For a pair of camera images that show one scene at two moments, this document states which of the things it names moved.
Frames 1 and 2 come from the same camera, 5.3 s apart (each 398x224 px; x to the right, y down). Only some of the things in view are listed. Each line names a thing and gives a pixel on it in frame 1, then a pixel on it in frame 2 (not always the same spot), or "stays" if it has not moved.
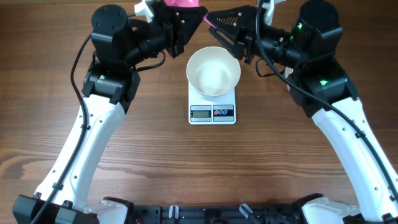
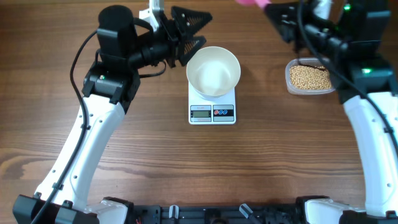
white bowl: x=213 y=71 stays
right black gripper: x=245 y=32 -> x=290 y=28
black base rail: x=263 y=214 stays
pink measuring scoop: x=186 y=3 -> x=259 y=3
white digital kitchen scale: x=206 y=111 stays
